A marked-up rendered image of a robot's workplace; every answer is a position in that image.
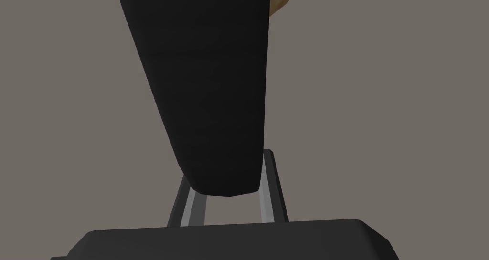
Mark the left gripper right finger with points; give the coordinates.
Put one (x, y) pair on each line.
(271, 199)

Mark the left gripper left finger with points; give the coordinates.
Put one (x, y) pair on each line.
(188, 209)

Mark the black tapered object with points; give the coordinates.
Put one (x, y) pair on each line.
(210, 88)

